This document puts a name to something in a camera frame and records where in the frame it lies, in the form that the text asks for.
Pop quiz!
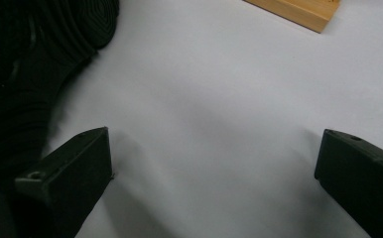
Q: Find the wooden three-tier shoe rack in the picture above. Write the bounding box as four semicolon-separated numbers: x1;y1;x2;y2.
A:
243;0;341;34

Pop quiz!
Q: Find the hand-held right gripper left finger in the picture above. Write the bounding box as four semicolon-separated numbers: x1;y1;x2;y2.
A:
14;127;114;238

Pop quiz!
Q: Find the black sneaker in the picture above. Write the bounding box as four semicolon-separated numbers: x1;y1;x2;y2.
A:
0;0;120;199

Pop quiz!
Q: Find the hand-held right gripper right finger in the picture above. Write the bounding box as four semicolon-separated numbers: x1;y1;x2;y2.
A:
314;128;383;238

